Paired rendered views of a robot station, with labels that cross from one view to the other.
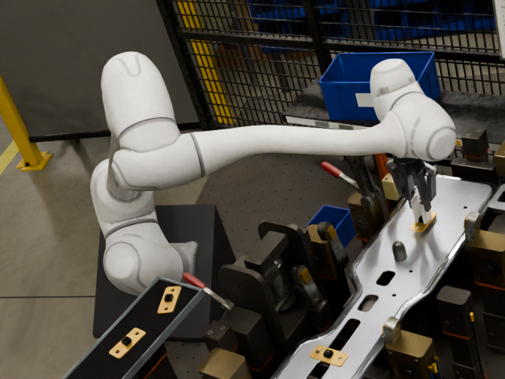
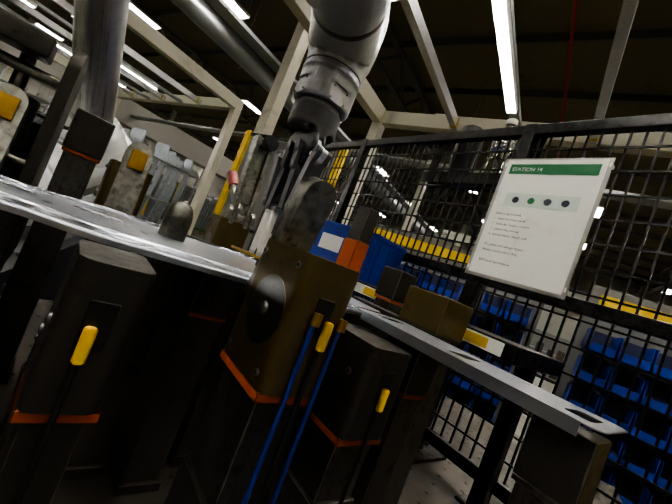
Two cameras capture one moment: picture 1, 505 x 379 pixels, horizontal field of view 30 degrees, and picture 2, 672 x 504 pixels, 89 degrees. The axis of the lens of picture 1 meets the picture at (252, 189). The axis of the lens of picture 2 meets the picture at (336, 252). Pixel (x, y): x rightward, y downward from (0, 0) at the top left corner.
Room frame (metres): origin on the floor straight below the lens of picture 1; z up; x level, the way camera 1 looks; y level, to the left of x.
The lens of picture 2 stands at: (1.32, -0.53, 1.04)
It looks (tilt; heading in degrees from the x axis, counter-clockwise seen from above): 2 degrees up; 6
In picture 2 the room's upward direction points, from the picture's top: 21 degrees clockwise
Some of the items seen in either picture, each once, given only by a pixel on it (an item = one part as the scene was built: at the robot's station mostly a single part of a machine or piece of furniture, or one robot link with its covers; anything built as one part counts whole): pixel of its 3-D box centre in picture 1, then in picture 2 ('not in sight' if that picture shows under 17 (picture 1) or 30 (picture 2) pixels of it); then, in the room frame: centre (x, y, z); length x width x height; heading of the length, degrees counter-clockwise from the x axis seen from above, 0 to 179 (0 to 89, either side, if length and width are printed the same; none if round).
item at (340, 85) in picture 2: not in sight; (325, 94); (1.82, -0.37, 1.28); 0.09 x 0.09 x 0.06
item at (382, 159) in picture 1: (391, 204); not in sight; (2.00, -0.34, 0.95); 0.03 x 0.01 x 0.50; 134
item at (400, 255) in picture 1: (399, 251); (176, 225); (1.73, -0.29, 1.02); 0.03 x 0.03 x 0.07
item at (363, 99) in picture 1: (380, 86); (346, 251); (2.37, -0.45, 1.10); 0.30 x 0.17 x 0.13; 53
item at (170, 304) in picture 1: (168, 298); not in sight; (1.66, 0.26, 1.17); 0.08 x 0.04 x 0.01; 158
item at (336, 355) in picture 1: (328, 354); not in sight; (1.50, -0.04, 1.01); 0.08 x 0.04 x 0.01; 44
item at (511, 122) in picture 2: not in sight; (501, 151); (2.34, -0.77, 1.53); 0.07 x 0.07 x 0.20
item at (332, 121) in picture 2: (409, 157); (307, 138); (1.82, -0.37, 1.21); 0.08 x 0.07 x 0.09; 44
